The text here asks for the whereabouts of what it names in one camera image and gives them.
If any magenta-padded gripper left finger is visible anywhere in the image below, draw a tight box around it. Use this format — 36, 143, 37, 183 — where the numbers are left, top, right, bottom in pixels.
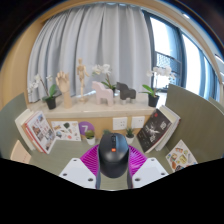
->
58, 144, 102, 190

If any grey curtain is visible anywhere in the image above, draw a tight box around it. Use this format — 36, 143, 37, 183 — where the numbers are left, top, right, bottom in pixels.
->
27, 3, 154, 103

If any beige card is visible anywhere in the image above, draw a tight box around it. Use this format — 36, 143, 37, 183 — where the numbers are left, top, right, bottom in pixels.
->
9, 139, 33, 164

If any wooden desk shelf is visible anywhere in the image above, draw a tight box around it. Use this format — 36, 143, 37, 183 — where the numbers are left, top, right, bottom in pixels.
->
28, 96, 161, 141

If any pink wooden horse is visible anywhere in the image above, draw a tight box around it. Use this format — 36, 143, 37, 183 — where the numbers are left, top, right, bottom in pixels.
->
91, 80, 115, 107

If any red photo-cover book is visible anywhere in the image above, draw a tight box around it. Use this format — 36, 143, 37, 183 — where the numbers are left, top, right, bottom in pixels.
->
22, 110, 57, 155

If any wooden mannequin figure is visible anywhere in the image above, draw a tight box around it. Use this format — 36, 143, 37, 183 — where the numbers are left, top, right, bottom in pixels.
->
76, 58, 90, 103

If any black cover book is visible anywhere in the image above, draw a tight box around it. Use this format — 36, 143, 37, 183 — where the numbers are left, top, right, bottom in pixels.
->
136, 108, 173, 154

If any white orchid behind horses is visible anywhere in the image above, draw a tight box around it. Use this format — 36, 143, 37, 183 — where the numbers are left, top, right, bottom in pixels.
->
92, 63, 117, 93

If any thick white book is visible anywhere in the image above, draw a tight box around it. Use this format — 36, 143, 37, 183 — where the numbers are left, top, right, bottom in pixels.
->
14, 108, 36, 152

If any black computer mouse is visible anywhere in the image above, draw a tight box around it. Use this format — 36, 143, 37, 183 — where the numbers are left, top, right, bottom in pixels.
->
97, 132, 130, 179

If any white sticker sheet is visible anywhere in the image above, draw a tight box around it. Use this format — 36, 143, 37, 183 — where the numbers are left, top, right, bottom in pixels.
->
165, 139, 199, 173

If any window with dark frame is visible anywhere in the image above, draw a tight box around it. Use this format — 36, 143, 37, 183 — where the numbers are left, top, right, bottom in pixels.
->
143, 9, 224, 104

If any large white orchid black pot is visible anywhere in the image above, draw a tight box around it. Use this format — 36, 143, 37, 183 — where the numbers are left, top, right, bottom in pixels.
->
139, 65, 177, 108

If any white wall socket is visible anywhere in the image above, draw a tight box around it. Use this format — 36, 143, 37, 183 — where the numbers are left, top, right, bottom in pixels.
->
130, 115, 146, 130
112, 116, 128, 131

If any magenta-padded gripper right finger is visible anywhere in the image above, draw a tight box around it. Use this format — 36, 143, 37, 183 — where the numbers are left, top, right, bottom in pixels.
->
127, 145, 169, 190

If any round purple number sign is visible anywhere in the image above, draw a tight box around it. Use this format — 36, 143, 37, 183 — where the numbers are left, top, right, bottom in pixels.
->
78, 121, 95, 136

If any green desk partition panel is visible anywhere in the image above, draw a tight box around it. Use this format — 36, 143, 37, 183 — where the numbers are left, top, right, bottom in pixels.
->
165, 83, 224, 164
0, 92, 29, 160

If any small white orchid black pot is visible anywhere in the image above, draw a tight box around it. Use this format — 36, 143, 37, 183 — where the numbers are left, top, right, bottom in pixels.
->
27, 73, 63, 111

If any white picture card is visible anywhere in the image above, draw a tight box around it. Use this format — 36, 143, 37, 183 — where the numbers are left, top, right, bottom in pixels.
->
50, 120, 82, 142

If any wooden hand model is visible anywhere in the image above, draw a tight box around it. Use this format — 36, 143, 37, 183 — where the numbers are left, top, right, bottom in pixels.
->
55, 70, 74, 109

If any dark wooden horse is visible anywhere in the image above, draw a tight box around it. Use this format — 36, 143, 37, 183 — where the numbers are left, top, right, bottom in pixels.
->
115, 81, 137, 101

